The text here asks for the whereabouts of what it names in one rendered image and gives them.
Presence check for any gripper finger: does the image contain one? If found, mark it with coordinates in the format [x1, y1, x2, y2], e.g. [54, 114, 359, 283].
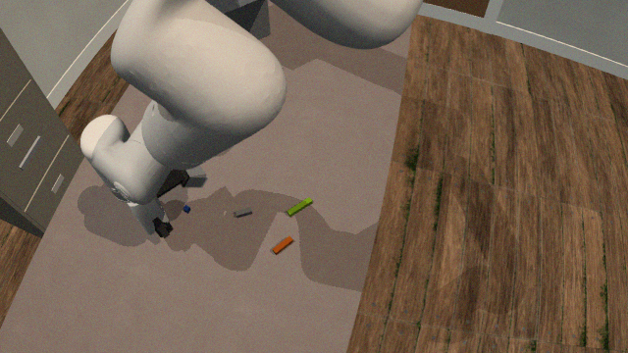
[152, 217, 173, 237]

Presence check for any lime green rod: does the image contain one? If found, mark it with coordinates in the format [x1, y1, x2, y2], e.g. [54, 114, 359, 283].
[288, 197, 312, 217]

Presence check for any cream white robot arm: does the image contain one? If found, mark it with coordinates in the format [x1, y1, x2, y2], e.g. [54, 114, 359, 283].
[80, 0, 424, 205]

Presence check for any orange rod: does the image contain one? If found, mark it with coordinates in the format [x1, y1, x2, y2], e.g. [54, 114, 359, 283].
[273, 236, 293, 255]

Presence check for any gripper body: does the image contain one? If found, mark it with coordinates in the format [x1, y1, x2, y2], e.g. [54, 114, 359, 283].
[115, 196, 169, 235]

